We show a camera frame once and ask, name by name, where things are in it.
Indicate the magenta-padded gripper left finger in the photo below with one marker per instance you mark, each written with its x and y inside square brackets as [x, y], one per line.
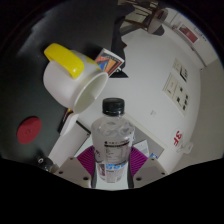
[71, 170]

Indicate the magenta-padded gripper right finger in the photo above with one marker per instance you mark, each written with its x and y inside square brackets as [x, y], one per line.
[150, 170]

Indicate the clear black-capped drink bottle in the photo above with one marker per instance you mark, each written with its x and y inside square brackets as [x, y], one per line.
[113, 146]

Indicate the black and red hand tool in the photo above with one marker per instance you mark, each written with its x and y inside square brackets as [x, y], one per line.
[45, 163]

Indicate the flat round red coaster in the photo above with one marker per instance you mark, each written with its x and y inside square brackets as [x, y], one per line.
[29, 130]

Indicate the colourful printed book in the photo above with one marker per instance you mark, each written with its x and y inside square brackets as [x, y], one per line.
[108, 61]

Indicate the black jacket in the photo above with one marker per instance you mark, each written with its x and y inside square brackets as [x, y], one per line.
[119, 40]

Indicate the red lettered wall sign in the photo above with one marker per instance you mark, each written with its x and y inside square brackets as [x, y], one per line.
[178, 138]

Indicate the large white wall poster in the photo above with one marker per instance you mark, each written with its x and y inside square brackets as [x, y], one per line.
[176, 93]

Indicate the small white wall poster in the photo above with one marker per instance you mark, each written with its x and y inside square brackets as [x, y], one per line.
[181, 70]

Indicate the red wall poster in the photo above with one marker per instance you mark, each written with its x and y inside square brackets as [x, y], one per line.
[188, 33]

